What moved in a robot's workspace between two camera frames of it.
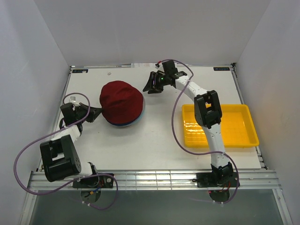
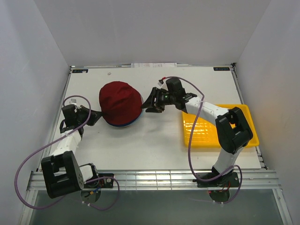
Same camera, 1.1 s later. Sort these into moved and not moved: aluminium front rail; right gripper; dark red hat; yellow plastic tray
Moved: right gripper
Not moved: aluminium front rail; yellow plastic tray; dark red hat
